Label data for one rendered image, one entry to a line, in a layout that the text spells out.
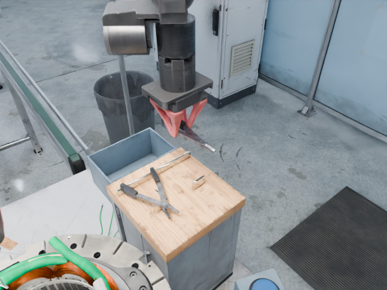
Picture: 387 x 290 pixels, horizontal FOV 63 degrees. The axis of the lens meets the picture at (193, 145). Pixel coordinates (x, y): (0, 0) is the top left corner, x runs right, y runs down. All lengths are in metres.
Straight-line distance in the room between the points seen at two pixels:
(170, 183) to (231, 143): 1.82
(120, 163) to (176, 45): 0.41
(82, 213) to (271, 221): 1.24
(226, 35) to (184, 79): 2.06
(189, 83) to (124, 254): 0.28
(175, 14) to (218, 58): 2.16
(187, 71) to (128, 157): 0.37
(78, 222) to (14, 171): 1.57
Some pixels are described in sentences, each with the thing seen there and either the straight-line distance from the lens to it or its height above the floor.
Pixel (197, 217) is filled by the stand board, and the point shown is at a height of 1.06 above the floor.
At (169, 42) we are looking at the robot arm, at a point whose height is 1.36.
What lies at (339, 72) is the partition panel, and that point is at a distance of 2.66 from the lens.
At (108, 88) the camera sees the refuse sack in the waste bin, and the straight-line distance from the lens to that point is 2.23.
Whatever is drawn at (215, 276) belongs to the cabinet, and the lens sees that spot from 0.78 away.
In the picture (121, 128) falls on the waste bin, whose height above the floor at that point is 0.34.
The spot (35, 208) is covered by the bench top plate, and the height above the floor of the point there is 0.78.
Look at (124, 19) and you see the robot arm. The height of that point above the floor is 1.39.
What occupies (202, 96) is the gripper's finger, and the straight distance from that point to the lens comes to 0.53.
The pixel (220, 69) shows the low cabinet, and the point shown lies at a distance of 2.64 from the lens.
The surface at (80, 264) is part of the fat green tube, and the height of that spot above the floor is 1.15.
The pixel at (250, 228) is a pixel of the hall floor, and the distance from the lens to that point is 1.91.
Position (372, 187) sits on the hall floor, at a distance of 2.39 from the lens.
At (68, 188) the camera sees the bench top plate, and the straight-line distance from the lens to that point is 1.09.
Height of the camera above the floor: 1.52
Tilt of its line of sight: 39 degrees down
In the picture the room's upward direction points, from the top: straight up
